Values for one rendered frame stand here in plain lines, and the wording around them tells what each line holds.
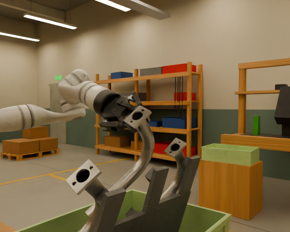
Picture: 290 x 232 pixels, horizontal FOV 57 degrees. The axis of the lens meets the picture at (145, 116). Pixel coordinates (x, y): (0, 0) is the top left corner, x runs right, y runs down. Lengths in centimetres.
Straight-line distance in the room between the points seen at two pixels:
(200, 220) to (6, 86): 1052
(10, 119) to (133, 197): 55
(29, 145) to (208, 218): 658
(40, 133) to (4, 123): 688
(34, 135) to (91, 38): 340
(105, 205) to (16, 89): 1085
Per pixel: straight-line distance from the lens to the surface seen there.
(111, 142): 717
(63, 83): 85
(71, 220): 95
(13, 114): 105
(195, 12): 642
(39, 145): 750
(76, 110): 113
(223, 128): 576
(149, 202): 67
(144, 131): 64
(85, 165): 51
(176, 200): 81
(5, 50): 1132
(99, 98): 71
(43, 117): 108
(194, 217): 99
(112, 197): 51
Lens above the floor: 130
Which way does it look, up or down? 2 degrees down
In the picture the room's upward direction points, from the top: straight up
